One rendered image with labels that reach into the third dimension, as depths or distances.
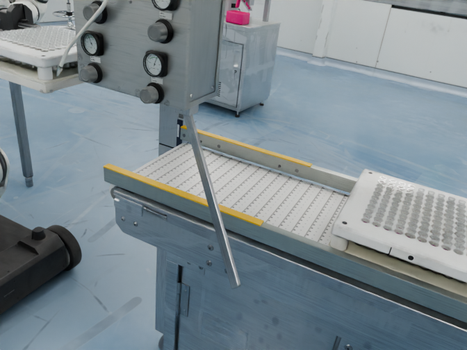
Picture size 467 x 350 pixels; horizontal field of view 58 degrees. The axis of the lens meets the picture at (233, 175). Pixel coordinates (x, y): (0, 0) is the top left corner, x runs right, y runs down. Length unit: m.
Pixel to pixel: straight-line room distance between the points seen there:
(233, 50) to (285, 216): 2.80
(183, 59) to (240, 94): 2.94
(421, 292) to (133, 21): 0.58
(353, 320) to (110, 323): 1.13
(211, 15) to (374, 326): 0.55
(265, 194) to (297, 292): 0.22
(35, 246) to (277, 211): 1.15
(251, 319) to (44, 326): 1.00
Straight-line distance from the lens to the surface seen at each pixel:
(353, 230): 0.68
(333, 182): 0.93
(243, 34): 3.47
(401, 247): 0.68
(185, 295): 0.98
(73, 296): 1.83
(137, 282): 1.86
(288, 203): 0.85
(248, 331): 0.95
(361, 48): 6.06
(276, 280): 0.76
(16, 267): 1.72
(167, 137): 1.11
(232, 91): 3.59
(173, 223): 0.80
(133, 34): 0.68
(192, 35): 0.63
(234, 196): 0.84
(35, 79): 0.96
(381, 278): 0.68
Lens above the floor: 1.26
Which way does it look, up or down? 28 degrees down
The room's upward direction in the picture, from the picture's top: 7 degrees clockwise
